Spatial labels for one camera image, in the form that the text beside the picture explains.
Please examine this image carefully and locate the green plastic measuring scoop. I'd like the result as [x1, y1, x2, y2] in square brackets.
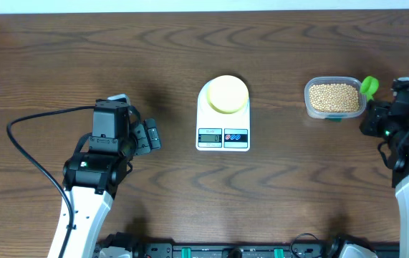
[360, 76, 379, 102]

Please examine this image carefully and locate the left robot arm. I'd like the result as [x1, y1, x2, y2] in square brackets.
[48, 118, 161, 257]

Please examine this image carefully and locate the white digital kitchen scale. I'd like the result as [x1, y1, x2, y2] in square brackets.
[196, 80, 251, 152]

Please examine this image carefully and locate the yellow plastic bowl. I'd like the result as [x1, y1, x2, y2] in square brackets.
[206, 75, 249, 114]

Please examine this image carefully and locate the green tape label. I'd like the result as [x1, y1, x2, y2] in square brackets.
[325, 118, 342, 122]

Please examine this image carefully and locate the clear plastic bean container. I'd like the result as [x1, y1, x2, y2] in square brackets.
[304, 76, 367, 119]

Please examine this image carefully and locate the pile of dried soybeans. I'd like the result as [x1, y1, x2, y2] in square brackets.
[308, 84, 360, 113]

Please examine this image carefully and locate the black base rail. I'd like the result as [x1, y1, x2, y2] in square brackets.
[92, 232, 400, 258]

